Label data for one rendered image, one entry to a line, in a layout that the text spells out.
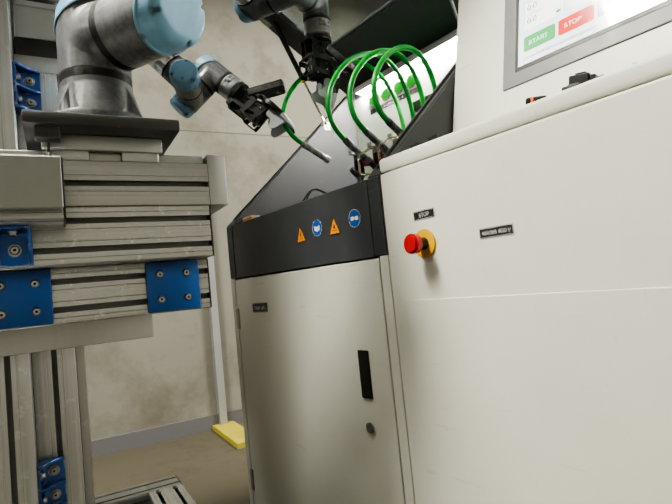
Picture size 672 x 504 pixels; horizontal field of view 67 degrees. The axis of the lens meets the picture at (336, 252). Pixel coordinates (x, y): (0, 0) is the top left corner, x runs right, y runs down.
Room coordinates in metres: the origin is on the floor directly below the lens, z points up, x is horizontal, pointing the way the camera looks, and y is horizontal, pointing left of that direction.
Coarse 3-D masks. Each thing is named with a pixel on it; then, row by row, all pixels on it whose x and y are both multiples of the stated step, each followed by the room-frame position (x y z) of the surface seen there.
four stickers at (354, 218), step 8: (336, 216) 1.10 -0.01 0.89; (352, 216) 1.06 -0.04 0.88; (312, 224) 1.18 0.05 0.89; (320, 224) 1.15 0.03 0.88; (328, 224) 1.13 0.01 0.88; (336, 224) 1.11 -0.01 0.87; (352, 224) 1.06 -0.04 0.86; (360, 224) 1.04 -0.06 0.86; (296, 232) 1.23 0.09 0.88; (304, 232) 1.21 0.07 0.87; (312, 232) 1.18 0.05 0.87; (320, 232) 1.15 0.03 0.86; (336, 232) 1.11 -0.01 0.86; (304, 240) 1.21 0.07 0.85
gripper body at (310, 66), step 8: (320, 32) 1.34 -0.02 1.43; (304, 40) 1.34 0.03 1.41; (312, 40) 1.34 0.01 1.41; (320, 40) 1.36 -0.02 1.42; (328, 40) 1.36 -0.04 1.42; (304, 48) 1.36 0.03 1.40; (312, 48) 1.34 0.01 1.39; (320, 48) 1.36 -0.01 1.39; (304, 56) 1.35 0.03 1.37; (312, 56) 1.32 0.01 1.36; (320, 56) 1.33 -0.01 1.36; (328, 56) 1.34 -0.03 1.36; (304, 64) 1.38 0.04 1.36; (312, 64) 1.32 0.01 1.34; (320, 64) 1.33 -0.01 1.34; (328, 64) 1.35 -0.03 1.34; (336, 64) 1.36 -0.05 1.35; (304, 72) 1.36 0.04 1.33; (312, 72) 1.33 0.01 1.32; (320, 72) 1.33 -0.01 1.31; (328, 72) 1.35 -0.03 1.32; (304, 80) 1.38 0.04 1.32; (312, 80) 1.37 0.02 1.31; (320, 80) 1.39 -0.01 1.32
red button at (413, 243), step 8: (424, 232) 0.90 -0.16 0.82; (408, 240) 0.88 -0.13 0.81; (416, 240) 0.87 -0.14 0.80; (424, 240) 0.89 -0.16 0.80; (432, 240) 0.89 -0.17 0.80; (408, 248) 0.89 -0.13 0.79; (416, 248) 0.88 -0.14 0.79; (424, 248) 0.90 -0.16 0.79; (432, 248) 0.89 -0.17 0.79; (424, 256) 0.91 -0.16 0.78
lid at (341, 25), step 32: (352, 0) 1.50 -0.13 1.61; (384, 0) 1.47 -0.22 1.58; (416, 0) 1.42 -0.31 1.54; (448, 0) 1.38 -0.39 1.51; (288, 32) 1.69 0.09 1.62; (352, 32) 1.60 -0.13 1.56; (384, 32) 1.56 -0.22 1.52; (416, 32) 1.52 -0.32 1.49; (448, 32) 1.49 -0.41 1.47; (384, 64) 1.69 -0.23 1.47
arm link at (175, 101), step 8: (200, 80) 1.44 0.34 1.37; (208, 88) 1.45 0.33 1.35; (176, 96) 1.43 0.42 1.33; (200, 96) 1.41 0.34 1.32; (208, 96) 1.47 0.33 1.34; (176, 104) 1.42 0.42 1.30; (184, 104) 1.43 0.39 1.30; (192, 104) 1.43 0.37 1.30; (200, 104) 1.46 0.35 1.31; (184, 112) 1.44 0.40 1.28; (192, 112) 1.46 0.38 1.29
